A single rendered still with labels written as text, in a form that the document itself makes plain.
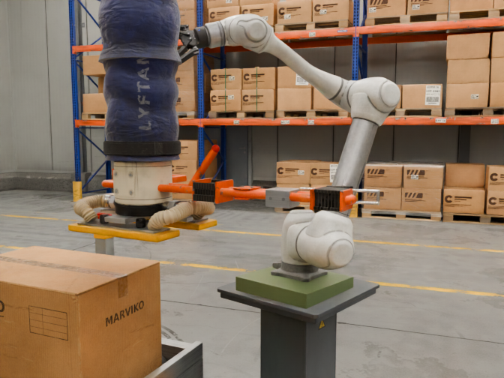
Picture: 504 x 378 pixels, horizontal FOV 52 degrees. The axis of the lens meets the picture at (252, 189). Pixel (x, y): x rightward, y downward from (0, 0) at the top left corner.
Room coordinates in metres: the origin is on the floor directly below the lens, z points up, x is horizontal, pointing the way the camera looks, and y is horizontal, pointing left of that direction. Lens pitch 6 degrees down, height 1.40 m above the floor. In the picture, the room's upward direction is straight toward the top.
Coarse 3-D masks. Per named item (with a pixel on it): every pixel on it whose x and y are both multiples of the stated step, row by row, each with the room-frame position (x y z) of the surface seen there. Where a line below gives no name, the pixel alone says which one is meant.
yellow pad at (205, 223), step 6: (180, 222) 1.55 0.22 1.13; (186, 222) 1.55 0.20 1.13; (192, 222) 1.54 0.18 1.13; (198, 222) 1.55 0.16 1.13; (204, 222) 1.55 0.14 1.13; (210, 222) 1.56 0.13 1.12; (216, 222) 1.59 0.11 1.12; (180, 228) 1.55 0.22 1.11; (186, 228) 1.53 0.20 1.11; (192, 228) 1.52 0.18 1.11; (198, 228) 1.51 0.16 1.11; (204, 228) 1.53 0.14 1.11
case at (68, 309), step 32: (0, 256) 1.83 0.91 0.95; (32, 256) 1.83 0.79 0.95; (64, 256) 1.83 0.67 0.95; (96, 256) 1.83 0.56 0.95; (0, 288) 1.54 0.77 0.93; (32, 288) 1.48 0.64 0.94; (64, 288) 1.46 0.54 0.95; (96, 288) 1.48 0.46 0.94; (128, 288) 1.61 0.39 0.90; (0, 320) 1.54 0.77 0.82; (32, 320) 1.48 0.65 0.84; (64, 320) 1.43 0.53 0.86; (96, 320) 1.47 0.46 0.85; (128, 320) 1.61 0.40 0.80; (160, 320) 1.77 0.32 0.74; (0, 352) 1.54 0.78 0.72; (32, 352) 1.49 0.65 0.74; (64, 352) 1.43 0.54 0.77; (96, 352) 1.47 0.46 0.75; (128, 352) 1.60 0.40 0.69; (160, 352) 1.76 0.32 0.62
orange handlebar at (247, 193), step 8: (176, 176) 1.75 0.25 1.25; (184, 176) 1.79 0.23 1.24; (104, 184) 1.59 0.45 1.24; (112, 184) 1.58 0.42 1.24; (160, 184) 1.49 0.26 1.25; (168, 184) 1.48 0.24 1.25; (176, 184) 1.51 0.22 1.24; (184, 184) 1.50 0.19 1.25; (176, 192) 1.46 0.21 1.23; (184, 192) 1.44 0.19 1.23; (224, 192) 1.38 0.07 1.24; (232, 192) 1.36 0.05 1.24; (240, 192) 1.35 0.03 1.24; (248, 192) 1.34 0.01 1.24; (256, 192) 1.33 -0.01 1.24; (264, 192) 1.32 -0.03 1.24; (304, 192) 1.31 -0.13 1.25; (296, 200) 1.28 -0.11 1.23; (304, 200) 1.26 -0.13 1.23; (352, 200) 1.22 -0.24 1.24
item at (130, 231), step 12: (72, 228) 1.50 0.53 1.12; (84, 228) 1.48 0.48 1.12; (96, 228) 1.46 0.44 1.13; (108, 228) 1.45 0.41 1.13; (120, 228) 1.43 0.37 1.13; (132, 228) 1.42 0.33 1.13; (144, 228) 1.42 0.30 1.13; (168, 228) 1.43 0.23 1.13; (144, 240) 1.37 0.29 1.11; (156, 240) 1.35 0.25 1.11
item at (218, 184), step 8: (192, 184) 1.42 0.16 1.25; (200, 184) 1.39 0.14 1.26; (208, 184) 1.38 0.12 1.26; (216, 184) 1.38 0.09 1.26; (224, 184) 1.41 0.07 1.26; (232, 184) 1.44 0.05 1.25; (192, 192) 1.42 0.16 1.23; (200, 192) 1.40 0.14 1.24; (208, 192) 1.39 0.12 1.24; (216, 192) 1.38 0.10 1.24; (192, 200) 1.42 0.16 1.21; (200, 200) 1.39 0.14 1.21; (208, 200) 1.38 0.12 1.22; (216, 200) 1.38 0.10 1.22; (224, 200) 1.41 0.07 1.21
